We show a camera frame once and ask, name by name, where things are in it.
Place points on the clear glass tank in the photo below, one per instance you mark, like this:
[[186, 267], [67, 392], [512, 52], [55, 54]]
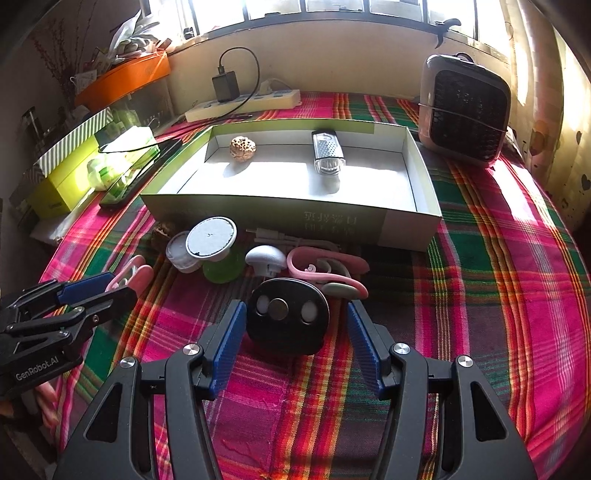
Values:
[[147, 104]]

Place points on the white power strip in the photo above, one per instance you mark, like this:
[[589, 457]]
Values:
[[265, 99]]

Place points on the plaid blanket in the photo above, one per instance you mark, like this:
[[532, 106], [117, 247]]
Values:
[[485, 277]]

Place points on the person's left hand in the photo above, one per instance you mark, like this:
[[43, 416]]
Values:
[[46, 401]]

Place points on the yellow-green box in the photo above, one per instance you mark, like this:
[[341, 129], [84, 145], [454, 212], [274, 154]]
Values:
[[60, 189]]

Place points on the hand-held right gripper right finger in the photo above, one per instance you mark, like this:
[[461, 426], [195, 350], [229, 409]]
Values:
[[362, 341]]

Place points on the orange box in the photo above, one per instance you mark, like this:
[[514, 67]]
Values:
[[124, 78]]

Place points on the small metal grater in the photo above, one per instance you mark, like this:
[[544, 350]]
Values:
[[328, 154]]

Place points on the shallow green cardboard box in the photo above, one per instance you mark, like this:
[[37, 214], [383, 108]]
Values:
[[277, 184]]

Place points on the black remote control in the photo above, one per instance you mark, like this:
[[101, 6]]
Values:
[[159, 157]]

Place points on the white mushroom-shaped knob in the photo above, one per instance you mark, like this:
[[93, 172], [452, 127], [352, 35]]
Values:
[[264, 258]]

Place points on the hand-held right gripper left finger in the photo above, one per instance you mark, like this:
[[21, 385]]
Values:
[[228, 341]]

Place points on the green white plastic packet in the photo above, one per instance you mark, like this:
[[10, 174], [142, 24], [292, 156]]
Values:
[[124, 143]]

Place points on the pink and green clip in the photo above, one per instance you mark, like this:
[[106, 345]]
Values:
[[332, 255]]

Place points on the green bottle with grey lid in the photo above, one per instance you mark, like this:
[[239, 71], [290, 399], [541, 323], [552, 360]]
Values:
[[210, 237]]

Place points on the brown walnut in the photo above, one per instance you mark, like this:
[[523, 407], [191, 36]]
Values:
[[244, 148], [162, 233]]

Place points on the pink and white clip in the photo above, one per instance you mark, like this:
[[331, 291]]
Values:
[[141, 277]]

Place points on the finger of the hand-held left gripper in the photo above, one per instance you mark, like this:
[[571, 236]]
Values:
[[78, 290], [106, 307]]

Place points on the black round disc with holes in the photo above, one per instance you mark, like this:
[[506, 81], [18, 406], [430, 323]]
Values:
[[286, 332]]

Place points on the glass jar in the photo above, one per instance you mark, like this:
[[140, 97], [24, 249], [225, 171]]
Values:
[[30, 122]]

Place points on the black window hook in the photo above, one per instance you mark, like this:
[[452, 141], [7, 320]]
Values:
[[444, 28]]

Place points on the grey fan heater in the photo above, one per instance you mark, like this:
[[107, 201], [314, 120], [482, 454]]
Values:
[[466, 115]]

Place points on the white plastic bags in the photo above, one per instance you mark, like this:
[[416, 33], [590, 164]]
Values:
[[131, 37]]

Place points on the black charger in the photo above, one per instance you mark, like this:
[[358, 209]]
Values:
[[225, 87]]

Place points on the dried branches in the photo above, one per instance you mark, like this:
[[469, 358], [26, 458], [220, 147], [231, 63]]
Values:
[[64, 46]]

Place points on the white cloth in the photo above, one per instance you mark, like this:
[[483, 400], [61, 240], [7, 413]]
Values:
[[51, 230]]

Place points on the small white cap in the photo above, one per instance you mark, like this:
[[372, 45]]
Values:
[[178, 253]]

